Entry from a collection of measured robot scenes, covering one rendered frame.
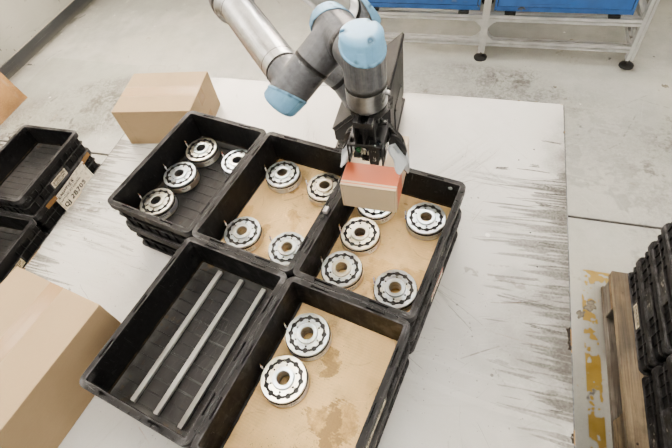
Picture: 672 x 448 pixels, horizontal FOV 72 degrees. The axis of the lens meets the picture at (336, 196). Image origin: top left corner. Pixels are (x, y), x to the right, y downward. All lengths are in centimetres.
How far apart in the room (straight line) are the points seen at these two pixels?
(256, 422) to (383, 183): 57
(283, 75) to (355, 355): 62
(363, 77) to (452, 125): 94
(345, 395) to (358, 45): 71
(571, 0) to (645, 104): 70
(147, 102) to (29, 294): 77
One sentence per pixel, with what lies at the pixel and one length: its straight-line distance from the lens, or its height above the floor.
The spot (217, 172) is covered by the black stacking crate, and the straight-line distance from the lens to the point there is 150.
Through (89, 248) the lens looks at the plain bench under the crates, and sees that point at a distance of 169.
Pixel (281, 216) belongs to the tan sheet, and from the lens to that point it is 132.
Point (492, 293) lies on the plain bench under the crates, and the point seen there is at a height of 70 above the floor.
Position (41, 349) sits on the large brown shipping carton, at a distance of 131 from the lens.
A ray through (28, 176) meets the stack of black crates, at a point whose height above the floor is 49.
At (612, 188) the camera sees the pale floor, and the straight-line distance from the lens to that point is 259.
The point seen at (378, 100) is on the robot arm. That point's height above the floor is 133.
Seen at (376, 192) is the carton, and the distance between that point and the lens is 97.
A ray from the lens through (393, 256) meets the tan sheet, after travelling 121.
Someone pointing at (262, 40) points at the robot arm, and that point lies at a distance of 97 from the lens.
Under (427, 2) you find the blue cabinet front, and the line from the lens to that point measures 304.
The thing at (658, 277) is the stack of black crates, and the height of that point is 38.
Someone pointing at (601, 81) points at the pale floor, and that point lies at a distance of 316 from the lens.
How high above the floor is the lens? 187
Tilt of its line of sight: 51 degrees down
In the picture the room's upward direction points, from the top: 11 degrees counter-clockwise
